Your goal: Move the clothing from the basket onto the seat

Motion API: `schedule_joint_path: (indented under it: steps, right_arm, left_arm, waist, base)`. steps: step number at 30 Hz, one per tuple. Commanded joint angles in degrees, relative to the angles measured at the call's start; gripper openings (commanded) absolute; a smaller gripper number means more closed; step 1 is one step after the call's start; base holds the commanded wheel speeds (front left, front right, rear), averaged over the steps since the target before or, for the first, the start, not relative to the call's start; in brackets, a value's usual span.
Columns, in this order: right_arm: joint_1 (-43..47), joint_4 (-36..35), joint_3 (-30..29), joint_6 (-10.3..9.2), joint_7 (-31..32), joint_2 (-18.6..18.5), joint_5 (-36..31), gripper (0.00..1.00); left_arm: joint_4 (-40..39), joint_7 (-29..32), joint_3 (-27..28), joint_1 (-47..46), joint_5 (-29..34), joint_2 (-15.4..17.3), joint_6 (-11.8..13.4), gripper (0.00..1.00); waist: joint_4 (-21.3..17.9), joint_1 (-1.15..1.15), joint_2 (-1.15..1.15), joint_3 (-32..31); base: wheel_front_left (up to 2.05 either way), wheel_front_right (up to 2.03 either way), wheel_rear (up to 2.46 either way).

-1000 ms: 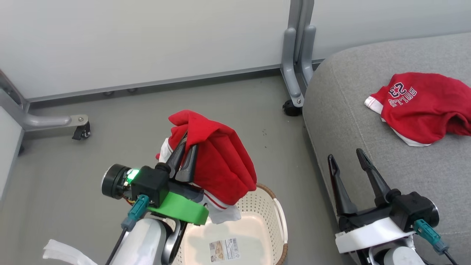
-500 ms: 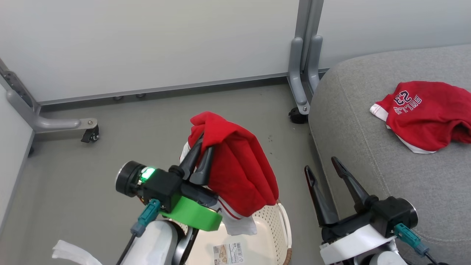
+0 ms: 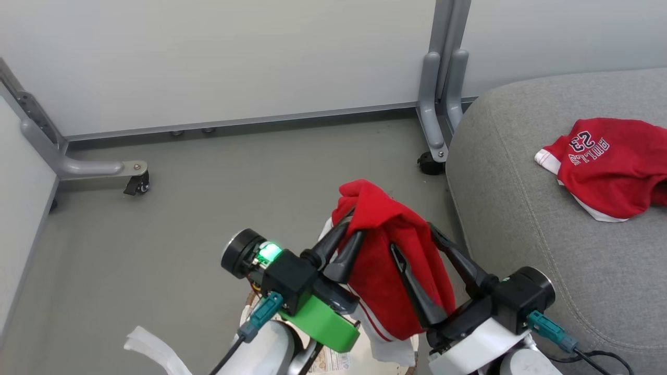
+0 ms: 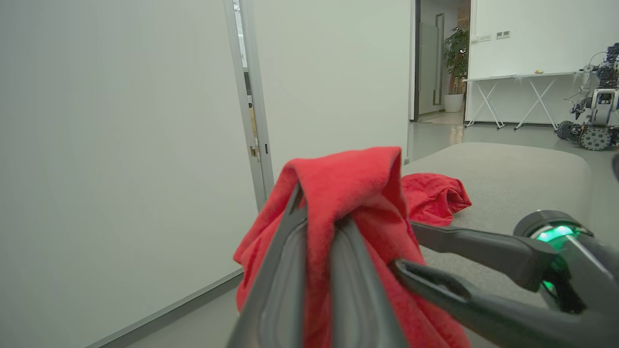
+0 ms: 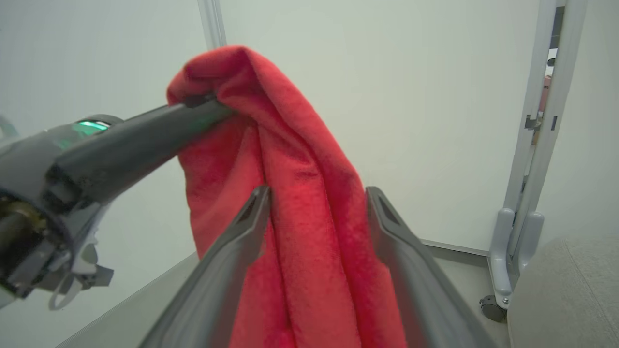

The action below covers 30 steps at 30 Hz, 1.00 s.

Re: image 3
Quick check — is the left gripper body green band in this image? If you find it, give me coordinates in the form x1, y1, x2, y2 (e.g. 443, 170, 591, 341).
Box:
221, 228, 361, 354

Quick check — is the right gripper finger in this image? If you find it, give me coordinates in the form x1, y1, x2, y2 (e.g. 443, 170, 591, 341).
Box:
427, 223, 496, 298
390, 242, 450, 329

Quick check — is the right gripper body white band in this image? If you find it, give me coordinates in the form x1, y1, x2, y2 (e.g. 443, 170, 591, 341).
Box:
426, 267, 556, 375

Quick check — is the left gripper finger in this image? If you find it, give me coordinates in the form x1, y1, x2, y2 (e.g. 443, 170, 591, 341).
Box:
302, 216, 355, 269
324, 229, 366, 284

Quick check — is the red garment with white stripes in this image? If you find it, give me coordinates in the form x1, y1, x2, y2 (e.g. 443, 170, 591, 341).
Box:
320, 179, 459, 365

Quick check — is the red jersey with number print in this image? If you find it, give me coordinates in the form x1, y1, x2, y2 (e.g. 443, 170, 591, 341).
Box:
534, 118, 667, 223

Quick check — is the grey fabric sofa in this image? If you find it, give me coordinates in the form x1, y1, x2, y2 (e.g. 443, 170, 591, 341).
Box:
446, 68, 667, 375

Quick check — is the printed paper label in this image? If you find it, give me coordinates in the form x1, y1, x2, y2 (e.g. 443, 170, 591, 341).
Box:
308, 345, 355, 373

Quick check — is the pink laundry basket brown rim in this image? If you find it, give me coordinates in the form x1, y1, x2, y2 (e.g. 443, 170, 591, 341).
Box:
240, 289, 420, 375

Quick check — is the black round caster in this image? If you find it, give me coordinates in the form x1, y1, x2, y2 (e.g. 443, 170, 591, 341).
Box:
417, 151, 446, 176

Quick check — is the long grey curved partition foot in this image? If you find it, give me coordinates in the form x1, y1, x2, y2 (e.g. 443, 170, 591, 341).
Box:
417, 51, 449, 163

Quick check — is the white fabric strip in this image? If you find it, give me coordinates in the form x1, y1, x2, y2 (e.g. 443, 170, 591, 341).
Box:
124, 326, 194, 375

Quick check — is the short grey curved partition foot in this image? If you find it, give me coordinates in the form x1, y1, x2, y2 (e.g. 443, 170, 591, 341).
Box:
444, 49, 470, 131

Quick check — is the black caster with silver wheel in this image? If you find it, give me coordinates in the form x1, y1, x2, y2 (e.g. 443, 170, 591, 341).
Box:
123, 172, 151, 196

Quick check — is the grey partition foot with plate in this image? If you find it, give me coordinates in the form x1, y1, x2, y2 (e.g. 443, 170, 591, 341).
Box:
21, 119, 149, 181

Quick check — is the left camera cable teal plug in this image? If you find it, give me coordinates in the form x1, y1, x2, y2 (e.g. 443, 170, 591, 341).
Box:
208, 292, 285, 375

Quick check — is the camera cable teal plug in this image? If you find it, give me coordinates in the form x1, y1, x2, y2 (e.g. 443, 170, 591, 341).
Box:
526, 310, 635, 375
208, 292, 285, 375

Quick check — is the right camera cable teal plug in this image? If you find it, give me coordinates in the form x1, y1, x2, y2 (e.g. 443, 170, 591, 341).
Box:
526, 310, 635, 375

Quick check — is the grey partition bottom rail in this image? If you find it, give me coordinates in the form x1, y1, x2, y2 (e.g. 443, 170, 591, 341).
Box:
65, 96, 477, 142

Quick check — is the grey upright partition post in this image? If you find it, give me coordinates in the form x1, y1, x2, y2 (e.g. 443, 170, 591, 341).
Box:
435, 0, 472, 99

